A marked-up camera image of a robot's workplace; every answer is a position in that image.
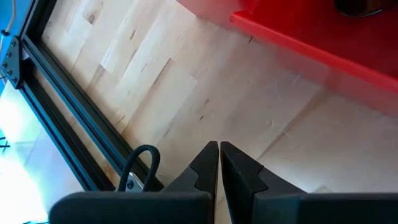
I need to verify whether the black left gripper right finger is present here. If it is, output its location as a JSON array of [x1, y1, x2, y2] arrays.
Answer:
[[220, 141, 398, 224]]

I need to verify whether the iridescent spoon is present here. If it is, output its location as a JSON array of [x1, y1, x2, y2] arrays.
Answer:
[[334, 0, 398, 18]]

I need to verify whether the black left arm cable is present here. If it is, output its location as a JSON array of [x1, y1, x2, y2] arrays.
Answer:
[[117, 144, 161, 192]]

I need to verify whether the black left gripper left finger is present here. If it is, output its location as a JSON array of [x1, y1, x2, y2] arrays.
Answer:
[[49, 141, 220, 224]]

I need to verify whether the red plastic bin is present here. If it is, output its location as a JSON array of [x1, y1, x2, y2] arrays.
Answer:
[[229, 0, 398, 118], [176, 0, 259, 32]]

